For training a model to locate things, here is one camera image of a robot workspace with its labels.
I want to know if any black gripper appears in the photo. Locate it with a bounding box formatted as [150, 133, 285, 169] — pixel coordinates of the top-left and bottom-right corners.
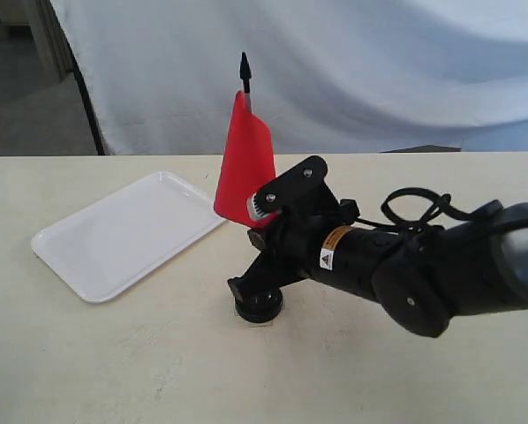
[227, 183, 340, 299]

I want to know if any red flag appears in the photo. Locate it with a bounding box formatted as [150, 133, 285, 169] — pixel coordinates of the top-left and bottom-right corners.
[214, 53, 275, 228]

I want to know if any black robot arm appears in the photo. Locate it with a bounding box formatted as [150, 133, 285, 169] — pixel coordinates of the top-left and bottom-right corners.
[229, 184, 528, 337]

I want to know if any white rectangular plastic tray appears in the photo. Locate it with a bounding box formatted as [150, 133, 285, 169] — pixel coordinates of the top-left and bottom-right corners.
[31, 171, 223, 304]

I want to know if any black backdrop stand pole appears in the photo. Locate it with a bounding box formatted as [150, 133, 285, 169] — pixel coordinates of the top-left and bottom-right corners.
[70, 49, 106, 155]

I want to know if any white backdrop cloth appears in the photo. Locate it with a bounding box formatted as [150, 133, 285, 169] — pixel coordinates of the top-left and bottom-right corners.
[53, 1, 528, 155]

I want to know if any beige cabinet in background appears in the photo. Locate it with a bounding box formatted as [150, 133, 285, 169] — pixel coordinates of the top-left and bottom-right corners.
[0, 0, 73, 82]

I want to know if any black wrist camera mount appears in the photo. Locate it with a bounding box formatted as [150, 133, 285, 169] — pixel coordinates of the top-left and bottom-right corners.
[246, 155, 328, 222]

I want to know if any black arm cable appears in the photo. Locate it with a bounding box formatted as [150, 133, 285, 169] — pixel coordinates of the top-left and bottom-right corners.
[339, 188, 503, 232]

